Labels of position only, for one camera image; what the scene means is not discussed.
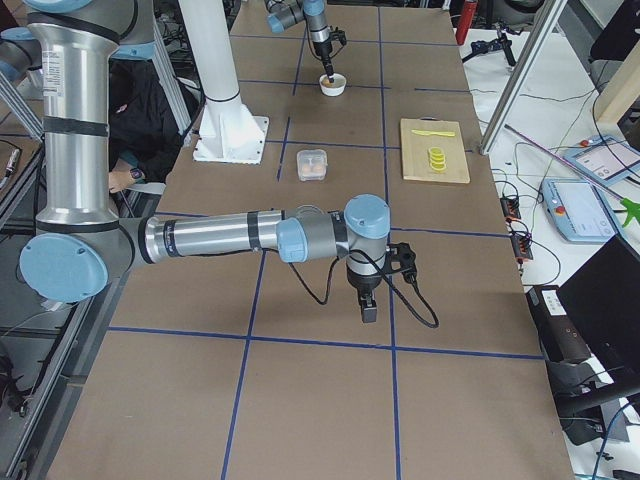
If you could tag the clear plastic egg box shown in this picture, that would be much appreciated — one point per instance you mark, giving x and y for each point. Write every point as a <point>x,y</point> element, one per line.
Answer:
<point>311,165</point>

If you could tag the black computer box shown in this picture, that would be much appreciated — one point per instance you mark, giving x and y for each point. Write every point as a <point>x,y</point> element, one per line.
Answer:
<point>593,313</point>

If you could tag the white round bowl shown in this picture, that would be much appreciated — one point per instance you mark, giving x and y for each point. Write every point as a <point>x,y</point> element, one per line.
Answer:
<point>334,89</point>

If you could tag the yellow plastic knife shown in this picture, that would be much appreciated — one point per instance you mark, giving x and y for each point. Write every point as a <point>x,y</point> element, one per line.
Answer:
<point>446,134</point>

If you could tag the wooden cutting board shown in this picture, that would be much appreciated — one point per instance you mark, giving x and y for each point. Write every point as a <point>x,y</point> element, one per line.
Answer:
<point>414,152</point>

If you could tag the yellow lemon slices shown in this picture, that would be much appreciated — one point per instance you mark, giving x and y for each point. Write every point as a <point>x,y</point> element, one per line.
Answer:
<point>437,159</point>

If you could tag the red cylinder bottle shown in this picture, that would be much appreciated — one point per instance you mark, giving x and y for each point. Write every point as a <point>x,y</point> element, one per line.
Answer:
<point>465,20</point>

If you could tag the person in black clothes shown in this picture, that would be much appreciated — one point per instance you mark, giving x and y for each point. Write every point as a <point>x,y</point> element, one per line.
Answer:
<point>144,139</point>

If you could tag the blue teach pendant near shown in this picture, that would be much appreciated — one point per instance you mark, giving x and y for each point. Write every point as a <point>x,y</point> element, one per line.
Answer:
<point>579,212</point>

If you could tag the blue teach pendant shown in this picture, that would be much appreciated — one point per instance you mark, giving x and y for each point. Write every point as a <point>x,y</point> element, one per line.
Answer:
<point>579,212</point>
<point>605,159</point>

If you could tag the blue teach pendant far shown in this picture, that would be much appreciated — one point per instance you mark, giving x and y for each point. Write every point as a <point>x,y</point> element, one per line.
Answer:
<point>605,159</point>

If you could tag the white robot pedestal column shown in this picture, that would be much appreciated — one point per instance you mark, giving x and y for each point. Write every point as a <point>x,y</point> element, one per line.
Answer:
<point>228,132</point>

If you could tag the aluminium frame post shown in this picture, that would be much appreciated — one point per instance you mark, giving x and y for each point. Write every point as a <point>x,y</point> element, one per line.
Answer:
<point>543,27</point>

